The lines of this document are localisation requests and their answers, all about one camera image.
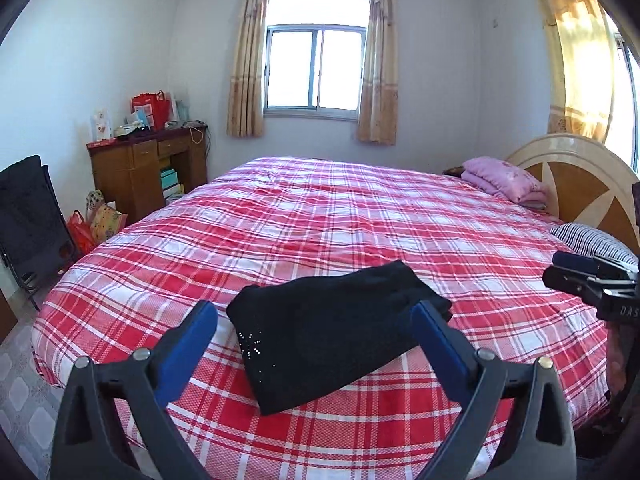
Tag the beige curtain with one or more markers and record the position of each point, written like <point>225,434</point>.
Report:
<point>378,108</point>
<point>246,94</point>

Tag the red plastic bag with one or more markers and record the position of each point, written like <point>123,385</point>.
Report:
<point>80,233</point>

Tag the teal storage box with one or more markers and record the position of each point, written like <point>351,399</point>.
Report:
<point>172,188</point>

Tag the black pants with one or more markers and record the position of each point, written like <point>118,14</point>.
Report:
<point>307,338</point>

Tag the brown wooden desk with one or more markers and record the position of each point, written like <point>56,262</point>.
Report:
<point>127,171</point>

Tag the white greeting card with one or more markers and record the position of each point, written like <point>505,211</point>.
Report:
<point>101,125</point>

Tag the striped pillow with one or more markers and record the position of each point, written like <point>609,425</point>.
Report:
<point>589,242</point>

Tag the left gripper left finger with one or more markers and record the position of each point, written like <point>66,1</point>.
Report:
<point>89,441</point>

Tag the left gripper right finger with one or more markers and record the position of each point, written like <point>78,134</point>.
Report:
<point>538,441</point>

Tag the red gift bag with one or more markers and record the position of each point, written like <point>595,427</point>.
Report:
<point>154,106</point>

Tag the right beige curtain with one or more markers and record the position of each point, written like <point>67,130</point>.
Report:
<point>378,108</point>

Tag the floral patterned bag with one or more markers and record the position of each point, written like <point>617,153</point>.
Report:
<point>104,221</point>

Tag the pink folded blanket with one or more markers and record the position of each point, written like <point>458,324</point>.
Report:
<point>500,178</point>

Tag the window with metal frame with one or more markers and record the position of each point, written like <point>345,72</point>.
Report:
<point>314,58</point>

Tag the cream wooden headboard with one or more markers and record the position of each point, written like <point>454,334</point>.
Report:
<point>586,183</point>

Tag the yellow side curtain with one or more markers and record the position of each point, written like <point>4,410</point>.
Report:
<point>581,52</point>

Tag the black folding chair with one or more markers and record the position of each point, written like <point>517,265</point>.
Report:
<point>36,244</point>

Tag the left beige curtain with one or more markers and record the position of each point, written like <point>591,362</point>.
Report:
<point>246,94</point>

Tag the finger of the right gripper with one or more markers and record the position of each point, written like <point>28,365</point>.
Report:
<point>587,262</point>
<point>584,286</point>

